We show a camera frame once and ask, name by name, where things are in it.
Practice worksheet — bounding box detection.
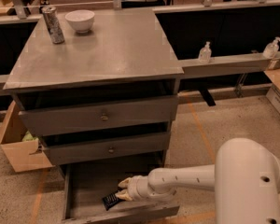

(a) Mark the brown cardboard box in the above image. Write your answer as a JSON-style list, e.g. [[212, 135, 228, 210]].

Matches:
[[0, 102, 52, 173]]

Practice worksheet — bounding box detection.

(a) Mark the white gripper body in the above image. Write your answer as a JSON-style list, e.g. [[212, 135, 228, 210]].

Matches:
[[127, 175, 149, 201]]

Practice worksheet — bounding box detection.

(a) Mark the silver patterned can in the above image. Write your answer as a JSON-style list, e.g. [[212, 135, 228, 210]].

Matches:
[[41, 6, 64, 44]]

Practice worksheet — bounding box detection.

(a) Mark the dark blue rxbar wrapper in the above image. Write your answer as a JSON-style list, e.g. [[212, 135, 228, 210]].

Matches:
[[102, 192, 121, 211]]

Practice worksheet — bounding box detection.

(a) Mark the grey metal railing beam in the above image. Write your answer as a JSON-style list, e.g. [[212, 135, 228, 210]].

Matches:
[[0, 52, 280, 96]]

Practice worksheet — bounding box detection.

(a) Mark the grey wooden drawer cabinet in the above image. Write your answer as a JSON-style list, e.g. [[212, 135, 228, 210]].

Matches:
[[3, 7, 185, 224]]

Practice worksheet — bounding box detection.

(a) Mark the grey middle drawer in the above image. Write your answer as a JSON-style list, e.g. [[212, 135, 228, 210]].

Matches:
[[43, 132, 171, 165]]

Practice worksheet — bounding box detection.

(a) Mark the grey open bottom drawer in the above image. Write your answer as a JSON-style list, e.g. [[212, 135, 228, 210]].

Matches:
[[62, 154, 179, 224]]

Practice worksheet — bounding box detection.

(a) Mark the clear sanitizer bottle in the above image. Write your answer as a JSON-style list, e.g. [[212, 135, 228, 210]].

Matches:
[[198, 41, 212, 63]]

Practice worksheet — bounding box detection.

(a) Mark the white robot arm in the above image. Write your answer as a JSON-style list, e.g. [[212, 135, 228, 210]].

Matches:
[[116, 138, 280, 224]]

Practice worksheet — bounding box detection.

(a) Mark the grey top drawer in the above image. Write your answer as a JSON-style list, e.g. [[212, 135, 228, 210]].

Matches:
[[19, 95, 178, 136]]

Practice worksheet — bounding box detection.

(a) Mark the white ceramic bowl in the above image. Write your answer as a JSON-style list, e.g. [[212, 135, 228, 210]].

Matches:
[[65, 10, 95, 33]]

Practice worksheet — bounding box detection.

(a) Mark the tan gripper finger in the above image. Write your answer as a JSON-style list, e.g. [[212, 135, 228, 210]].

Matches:
[[115, 189, 130, 201], [119, 177, 132, 189]]

